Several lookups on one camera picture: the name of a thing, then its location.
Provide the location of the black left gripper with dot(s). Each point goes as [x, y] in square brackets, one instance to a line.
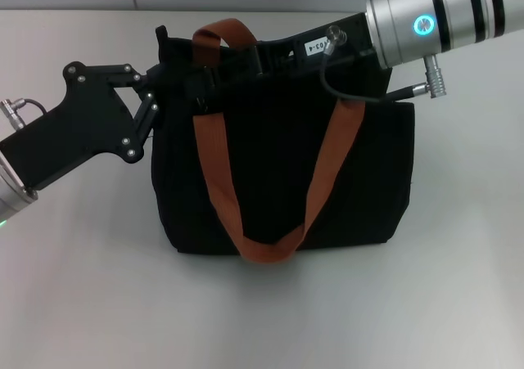
[82, 127]

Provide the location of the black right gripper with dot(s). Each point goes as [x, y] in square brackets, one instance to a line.
[311, 50]

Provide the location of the black fabric food bag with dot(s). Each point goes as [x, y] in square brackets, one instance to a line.
[278, 168]

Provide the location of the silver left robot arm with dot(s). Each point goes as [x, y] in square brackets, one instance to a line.
[12, 197]

